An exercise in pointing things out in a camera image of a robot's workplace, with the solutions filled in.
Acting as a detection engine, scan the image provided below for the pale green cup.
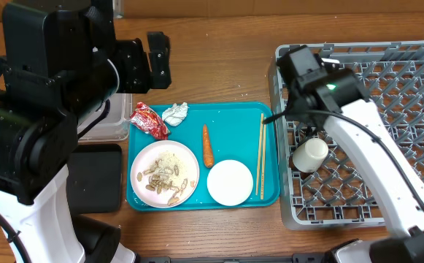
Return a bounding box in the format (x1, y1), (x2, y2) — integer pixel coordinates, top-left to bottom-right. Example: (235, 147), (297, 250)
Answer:
(293, 138), (328, 173)

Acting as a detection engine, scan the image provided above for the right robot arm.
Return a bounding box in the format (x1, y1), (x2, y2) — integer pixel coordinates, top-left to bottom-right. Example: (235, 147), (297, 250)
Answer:
(277, 45), (424, 262)

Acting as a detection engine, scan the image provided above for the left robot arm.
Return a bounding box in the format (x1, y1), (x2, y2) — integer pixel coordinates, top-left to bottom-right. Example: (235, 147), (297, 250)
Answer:
(0, 0), (171, 262)

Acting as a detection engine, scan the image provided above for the grey dishwasher rack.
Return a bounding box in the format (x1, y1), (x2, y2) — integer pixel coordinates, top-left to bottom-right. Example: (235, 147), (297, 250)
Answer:
(268, 41), (424, 230)

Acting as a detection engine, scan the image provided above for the red snack wrapper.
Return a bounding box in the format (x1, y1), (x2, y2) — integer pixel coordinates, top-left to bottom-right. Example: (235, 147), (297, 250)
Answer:
(130, 102), (170, 140)

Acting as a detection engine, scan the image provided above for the clear plastic storage bin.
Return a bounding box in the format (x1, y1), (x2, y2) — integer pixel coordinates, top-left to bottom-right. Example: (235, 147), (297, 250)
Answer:
(79, 94), (132, 142)

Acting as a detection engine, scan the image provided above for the crumpled white tissue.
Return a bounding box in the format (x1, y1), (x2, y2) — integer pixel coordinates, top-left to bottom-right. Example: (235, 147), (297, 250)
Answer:
(161, 102), (188, 126)

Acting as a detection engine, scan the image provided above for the white plate with food scraps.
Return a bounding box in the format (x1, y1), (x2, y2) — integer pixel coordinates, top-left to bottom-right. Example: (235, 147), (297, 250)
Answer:
(131, 140), (200, 209)

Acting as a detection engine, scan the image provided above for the black plastic tray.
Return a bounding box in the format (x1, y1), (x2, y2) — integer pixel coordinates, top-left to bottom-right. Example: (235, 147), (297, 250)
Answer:
(66, 144), (123, 214)

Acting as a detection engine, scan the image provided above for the orange carrot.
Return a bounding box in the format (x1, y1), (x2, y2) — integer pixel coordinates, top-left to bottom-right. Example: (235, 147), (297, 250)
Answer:
(202, 124), (215, 168)

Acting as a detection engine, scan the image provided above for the teal serving tray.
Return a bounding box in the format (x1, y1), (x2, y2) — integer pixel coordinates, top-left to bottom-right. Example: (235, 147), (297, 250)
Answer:
(126, 102), (280, 212)

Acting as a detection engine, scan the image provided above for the left wooden chopstick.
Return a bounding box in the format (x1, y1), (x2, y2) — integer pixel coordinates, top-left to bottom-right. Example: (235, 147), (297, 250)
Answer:
(255, 113), (264, 195)

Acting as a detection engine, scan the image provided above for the wooden chopstick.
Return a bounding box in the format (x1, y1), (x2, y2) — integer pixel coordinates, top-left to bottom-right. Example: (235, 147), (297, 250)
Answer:
(260, 124), (266, 200)
(255, 113), (264, 195)

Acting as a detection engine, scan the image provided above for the pale green bowl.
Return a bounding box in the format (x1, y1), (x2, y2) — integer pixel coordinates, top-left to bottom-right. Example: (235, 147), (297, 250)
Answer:
(207, 160), (254, 207)

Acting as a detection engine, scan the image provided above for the right wooden chopstick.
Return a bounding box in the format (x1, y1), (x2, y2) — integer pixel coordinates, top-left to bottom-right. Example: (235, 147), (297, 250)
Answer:
(260, 124), (266, 200)

